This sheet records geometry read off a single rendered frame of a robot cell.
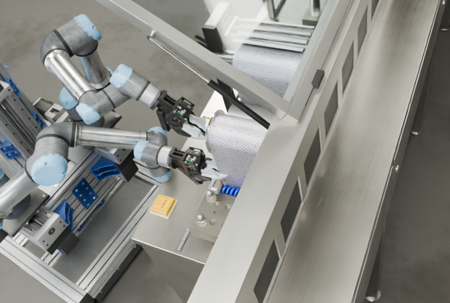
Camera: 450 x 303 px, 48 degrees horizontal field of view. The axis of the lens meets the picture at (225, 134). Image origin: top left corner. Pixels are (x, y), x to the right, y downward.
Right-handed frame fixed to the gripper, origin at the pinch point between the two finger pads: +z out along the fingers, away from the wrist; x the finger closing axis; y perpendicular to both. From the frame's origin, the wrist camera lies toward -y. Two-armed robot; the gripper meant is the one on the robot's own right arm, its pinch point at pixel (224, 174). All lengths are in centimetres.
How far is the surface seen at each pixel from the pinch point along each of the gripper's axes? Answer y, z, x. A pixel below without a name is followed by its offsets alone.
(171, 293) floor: -109, -48, -18
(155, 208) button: -16.5, -27.4, -12.7
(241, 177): 1.3, 6.6, -0.3
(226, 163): 8.0, 2.3, -0.3
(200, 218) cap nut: -2.1, -1.9, -17.3
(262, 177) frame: 57, 34, -29
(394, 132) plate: 35, 54, 5
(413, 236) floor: -109, 61, 52
